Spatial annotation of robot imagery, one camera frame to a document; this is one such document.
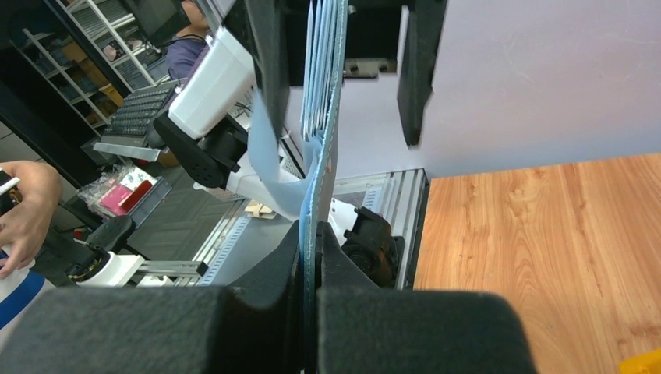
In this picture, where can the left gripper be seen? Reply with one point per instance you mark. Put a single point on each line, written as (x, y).
(274, 33)

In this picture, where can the person's hand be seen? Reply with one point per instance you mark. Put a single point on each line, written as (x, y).
(25, 226)

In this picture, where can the pink red packets tray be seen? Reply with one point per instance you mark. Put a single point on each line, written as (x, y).
(125, 191)

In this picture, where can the left yellow bin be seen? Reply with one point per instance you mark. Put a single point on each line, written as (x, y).
(647, 363)

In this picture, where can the black keyboard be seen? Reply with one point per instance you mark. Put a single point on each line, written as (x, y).
(131, 122)

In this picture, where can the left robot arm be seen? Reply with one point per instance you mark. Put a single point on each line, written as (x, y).
(208, 125)

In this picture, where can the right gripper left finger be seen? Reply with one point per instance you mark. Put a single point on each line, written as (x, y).
(248, 326)

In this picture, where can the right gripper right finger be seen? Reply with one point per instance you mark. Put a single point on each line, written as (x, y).
(362, 328)

